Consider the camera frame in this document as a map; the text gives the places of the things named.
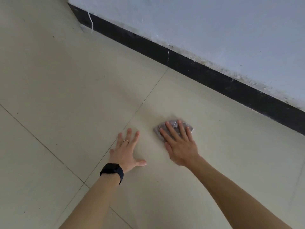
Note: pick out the person's left hand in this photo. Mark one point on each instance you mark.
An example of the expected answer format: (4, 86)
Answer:
(126, 155)

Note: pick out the person's left forearm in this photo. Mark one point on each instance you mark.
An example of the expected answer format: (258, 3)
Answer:
(93, 202)

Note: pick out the person's right hand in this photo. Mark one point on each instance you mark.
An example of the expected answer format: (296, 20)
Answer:
(183, 150)

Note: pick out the black smartwatch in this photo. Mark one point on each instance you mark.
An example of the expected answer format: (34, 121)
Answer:
(112, 169)

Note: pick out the grey rag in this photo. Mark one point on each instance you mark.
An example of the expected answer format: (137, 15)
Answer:
(173, 125)

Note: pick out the person's right forearm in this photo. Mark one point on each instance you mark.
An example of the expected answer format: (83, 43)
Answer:
(238, 195)

